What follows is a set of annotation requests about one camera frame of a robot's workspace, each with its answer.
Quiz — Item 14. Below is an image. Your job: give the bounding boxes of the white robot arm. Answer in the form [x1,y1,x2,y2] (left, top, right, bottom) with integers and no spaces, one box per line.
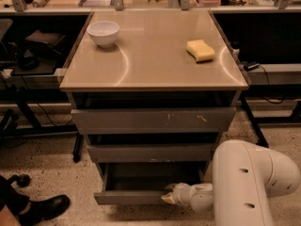
[162,140,300,226]

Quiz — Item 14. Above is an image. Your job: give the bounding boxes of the black chair caster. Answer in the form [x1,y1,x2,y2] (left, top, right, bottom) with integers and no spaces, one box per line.
[8,174,30,187]

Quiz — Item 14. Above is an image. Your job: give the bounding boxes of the grey drawer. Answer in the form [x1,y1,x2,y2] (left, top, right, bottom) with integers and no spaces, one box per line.
[87,143,213,163]
[71,107,236,135]
[94,161,208,205]

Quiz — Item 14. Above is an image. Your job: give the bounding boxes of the black leather shoe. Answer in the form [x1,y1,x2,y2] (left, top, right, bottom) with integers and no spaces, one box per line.
[16,194,71,226]

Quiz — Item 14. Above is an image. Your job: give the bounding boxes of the black power adapter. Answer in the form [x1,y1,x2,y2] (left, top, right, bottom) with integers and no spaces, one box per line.
[243,61,260,72]

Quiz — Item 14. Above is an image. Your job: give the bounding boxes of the white ceramic bowl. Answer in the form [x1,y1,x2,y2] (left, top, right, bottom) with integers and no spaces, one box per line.
[87,21,119,47]

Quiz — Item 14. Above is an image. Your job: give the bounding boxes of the yellow sponge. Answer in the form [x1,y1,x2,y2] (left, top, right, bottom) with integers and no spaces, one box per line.
[186,40,215,62]

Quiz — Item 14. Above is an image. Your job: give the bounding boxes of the grey drawer cabinet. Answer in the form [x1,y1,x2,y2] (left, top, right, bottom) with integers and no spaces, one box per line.
[58,8,250,188]

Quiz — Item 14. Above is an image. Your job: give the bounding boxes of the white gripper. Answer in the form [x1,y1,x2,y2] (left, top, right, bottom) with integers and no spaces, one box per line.
[161,183,214,213]

